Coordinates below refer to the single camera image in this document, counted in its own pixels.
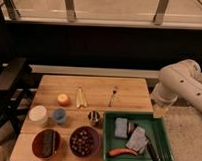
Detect green plastic tray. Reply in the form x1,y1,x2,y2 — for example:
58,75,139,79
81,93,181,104
103,111,175,161

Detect white paper cup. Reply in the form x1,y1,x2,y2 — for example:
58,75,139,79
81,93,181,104
29,105,48,126

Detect small metal cup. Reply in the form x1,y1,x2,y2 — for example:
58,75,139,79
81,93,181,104
88,111,101,127

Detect dark rectangular eraser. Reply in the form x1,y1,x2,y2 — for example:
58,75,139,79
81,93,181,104
42,131,54,157

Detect black handled knife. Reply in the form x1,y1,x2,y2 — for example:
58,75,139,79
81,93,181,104
146,136,160,161

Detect grey folded cloth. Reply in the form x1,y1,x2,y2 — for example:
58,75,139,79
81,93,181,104
126,126,147,153

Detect dark bowl of nuts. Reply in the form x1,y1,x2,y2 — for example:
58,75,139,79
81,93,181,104
69,126,101,158

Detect orange fruit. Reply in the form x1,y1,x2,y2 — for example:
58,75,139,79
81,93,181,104
57,94,71,106

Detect dark metal fork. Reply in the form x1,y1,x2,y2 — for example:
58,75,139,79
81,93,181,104
108,86,118,107

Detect red bowl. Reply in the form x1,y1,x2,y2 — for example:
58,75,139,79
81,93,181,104
32,129,61,159

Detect dark side shelf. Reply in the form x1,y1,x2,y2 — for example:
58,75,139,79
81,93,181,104
0,57,36,134

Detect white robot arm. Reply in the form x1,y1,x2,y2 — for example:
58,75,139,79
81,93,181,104
151,59,202,117

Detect blue plastic cup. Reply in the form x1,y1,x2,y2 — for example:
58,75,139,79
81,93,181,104
52,108,66,125

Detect grey sponge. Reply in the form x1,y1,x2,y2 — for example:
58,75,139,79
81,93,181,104
115,118,128,139

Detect orange carrot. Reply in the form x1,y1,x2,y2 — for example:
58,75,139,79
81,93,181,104
108,148,138,157

